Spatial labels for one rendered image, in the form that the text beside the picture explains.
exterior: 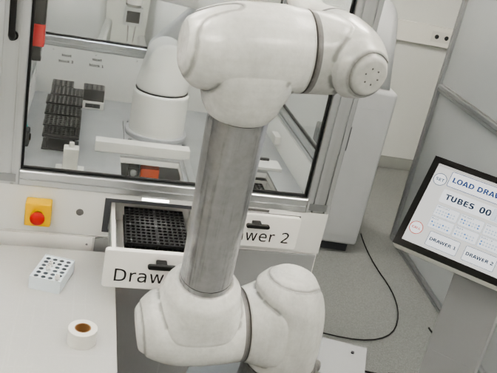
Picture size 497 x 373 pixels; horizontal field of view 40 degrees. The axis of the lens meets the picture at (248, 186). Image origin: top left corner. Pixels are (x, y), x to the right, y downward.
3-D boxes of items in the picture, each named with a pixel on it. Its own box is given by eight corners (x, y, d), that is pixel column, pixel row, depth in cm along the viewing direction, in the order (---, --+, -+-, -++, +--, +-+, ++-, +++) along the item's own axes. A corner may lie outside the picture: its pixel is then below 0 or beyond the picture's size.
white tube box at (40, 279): (59, 294, 181) (60, 282, 180) (28, 288, 181) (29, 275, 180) (73, 271, 192) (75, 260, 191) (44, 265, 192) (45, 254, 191)
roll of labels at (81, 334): (102, 343, 166) (103, 329, 164) (79, 354, 161) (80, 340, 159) (83, 328, 170) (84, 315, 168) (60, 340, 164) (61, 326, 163)
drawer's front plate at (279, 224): (294, 249, 218) (302, 219, 214) (205, 242, 211) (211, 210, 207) (293, 246, 220) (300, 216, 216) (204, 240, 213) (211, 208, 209)
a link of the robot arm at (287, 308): (326, 380, 145) (346, 292, 136) (244, 386, 139) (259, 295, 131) (302, 334, 159) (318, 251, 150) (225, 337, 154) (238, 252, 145)
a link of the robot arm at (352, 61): (370, 2, 115) (293, -5, 111) (418, 38, 100) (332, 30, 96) (351, 75, 121) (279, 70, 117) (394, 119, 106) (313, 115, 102)
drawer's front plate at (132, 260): (210, 293, 185) (217, 257, 181) (100, 286, 178) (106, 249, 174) (208, 289, 187) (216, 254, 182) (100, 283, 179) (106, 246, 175)
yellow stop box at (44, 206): (49, 229, 196) (51, 206, 193) (23, 226, 194) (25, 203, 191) (50, 220, 200) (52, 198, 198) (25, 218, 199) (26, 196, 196)
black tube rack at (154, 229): (186, 267, 192) (190, 247, 189) (123, 263, 187) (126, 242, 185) (179, 229, 212) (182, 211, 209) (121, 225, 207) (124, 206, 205)
